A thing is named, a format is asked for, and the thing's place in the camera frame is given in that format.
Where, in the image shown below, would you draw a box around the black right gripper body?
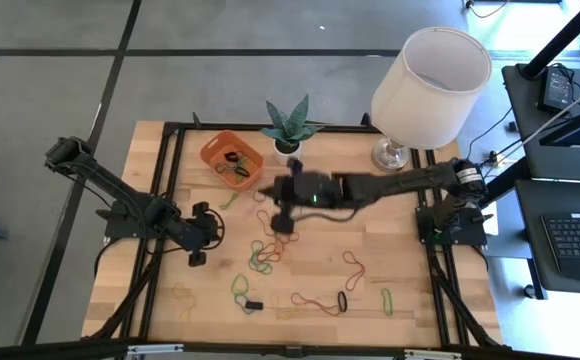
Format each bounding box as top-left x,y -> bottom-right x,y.
274,172 -> 345,209

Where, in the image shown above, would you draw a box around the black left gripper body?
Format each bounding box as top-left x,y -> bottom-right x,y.
177,209 -> 225,251

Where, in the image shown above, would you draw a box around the green rubber band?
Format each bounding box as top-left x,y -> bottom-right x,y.
218,192 -> 241,211
248,249 -> 274,276
379,287 -> 395,317
229,272 -> 251,301

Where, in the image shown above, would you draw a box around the teal rubber band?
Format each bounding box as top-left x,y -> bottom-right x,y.
247,238 -> 271,271
234,293 -> 257,316

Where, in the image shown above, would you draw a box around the rubber bands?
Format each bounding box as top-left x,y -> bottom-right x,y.
227,155 -> 251,174

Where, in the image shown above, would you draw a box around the orange plastic bin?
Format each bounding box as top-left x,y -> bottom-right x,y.
199,129 -> 266,192

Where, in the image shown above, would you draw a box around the snake plant in white pot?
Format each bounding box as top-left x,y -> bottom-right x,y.
260,93 -> 324,166

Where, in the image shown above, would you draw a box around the silver lamp with white shade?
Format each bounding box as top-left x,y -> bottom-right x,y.
369,25 -> 494,174

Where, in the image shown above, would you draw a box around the black desk leg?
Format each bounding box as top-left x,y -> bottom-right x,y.
469,157 -> 531,211

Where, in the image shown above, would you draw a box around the black side desk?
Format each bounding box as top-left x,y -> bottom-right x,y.
513,178 -> 580,296
500,63 -> 580,182

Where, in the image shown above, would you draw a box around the white rod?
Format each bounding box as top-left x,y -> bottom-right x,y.
487,89 -> 580,164

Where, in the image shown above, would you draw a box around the black power adapter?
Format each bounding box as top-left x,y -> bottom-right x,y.
537,66 -> 575,114

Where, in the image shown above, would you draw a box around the black pole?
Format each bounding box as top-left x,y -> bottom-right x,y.
518,0 -> 580,80

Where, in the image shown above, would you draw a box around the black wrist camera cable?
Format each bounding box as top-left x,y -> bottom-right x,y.
289,205 -> 364,224

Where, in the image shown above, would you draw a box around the black frame rail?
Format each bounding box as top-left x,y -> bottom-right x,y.
409,147 -> 446,347
137,127 -> 187,346
423,147 -> 509,349
87,122 -> 177,346
162,121 -> 374,135

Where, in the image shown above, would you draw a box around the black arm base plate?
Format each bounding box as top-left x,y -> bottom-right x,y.
97,199 -> 171,240
415,205 -> 489,247

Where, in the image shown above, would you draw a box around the silver bracket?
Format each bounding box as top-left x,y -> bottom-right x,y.
403,348 -> 464,360
126,343 -> 185,357

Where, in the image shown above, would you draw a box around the black frame beam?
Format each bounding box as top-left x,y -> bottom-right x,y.
0,338 -> 580,360

